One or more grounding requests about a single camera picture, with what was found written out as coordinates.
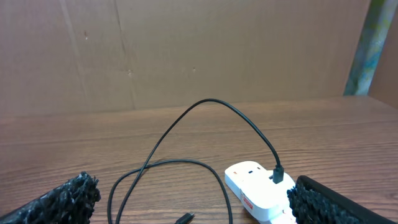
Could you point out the colourful painted backdrop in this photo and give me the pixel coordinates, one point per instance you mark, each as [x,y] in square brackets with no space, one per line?
[373,36]

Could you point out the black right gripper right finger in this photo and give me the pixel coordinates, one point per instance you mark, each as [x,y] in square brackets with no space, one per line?
[313,203]

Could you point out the white power strip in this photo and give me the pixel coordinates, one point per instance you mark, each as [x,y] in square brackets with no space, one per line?
[273,214]

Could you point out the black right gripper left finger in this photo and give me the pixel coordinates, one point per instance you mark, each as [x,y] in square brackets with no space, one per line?
[70,203]

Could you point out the white charger adapter plug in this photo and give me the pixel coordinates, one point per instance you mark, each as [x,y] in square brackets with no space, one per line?
[259,189]

